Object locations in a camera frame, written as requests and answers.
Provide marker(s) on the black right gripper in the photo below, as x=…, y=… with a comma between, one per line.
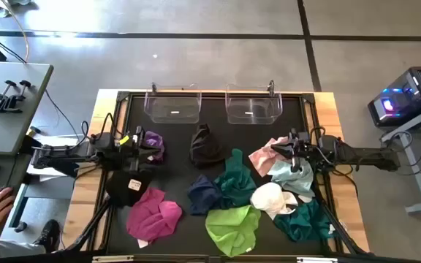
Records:
x=303, y=151

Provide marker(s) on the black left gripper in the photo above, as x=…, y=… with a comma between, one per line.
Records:
x=132, y=153

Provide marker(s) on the purple towel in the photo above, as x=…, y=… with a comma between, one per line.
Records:
x=154, y=139

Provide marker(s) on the pink towel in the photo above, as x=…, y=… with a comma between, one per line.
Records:
x=265, y=157

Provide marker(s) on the light blue towel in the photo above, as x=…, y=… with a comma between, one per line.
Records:
x=294, y=179

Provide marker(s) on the plain black towel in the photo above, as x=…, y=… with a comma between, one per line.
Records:
x=205, y=149

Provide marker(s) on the dark green towel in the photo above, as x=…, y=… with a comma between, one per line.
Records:
x=238, y=179

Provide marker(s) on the magenta towel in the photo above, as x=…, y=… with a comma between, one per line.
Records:
x=152, y=219

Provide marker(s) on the navy blue towel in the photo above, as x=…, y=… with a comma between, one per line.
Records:
x=203, y=195

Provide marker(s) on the dark teal cloth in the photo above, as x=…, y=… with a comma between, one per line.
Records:
x=305, y=223

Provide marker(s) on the lime green towel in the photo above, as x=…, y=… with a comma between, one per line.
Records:
x=232, y=228

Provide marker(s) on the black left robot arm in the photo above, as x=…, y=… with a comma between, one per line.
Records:
x=64, y=155

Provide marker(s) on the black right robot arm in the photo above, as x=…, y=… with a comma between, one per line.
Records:
x=367, y=158

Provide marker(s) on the black table mat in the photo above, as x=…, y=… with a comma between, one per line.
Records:
x=177, y=164

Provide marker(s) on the clear plastic bin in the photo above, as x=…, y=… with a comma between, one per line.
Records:
x=172, y=109
x=253, y=109

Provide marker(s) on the black towel with white label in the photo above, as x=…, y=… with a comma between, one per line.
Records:
x=121, y=190

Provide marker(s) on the black bin clip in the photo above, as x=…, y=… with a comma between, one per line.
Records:
x=271, y=85
x=154, y=87

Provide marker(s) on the black diagonal strut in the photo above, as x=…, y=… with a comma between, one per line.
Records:
x=90, y=226
x=342, y=230

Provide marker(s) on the white papers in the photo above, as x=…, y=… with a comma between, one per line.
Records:
x=55, y=140

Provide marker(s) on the black rig crossbar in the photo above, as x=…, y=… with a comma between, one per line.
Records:
x=181, y=259

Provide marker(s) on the black slanted bar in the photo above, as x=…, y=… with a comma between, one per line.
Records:
x=26, y=144

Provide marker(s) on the computer tower with lights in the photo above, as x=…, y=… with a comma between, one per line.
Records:
x=404, y=98

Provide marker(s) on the person's shoe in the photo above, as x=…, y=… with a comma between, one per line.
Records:
x=49, y=235

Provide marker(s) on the dark grey desk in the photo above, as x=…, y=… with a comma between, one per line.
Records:
x=15, y=171

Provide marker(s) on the light grey desk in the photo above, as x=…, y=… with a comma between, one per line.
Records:
x=13, y=128

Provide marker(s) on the desk leg with caster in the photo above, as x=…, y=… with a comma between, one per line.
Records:
x=18, y=208

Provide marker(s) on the black clamp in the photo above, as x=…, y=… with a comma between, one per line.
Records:
x=2, y=104
x=17, y=98

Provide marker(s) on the person's leg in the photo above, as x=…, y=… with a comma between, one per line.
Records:
x=17, y=250

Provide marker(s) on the black table frame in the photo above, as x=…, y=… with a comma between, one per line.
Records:
x=214, y=94

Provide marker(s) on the white desk frame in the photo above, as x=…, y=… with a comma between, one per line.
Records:
x=413, y=160

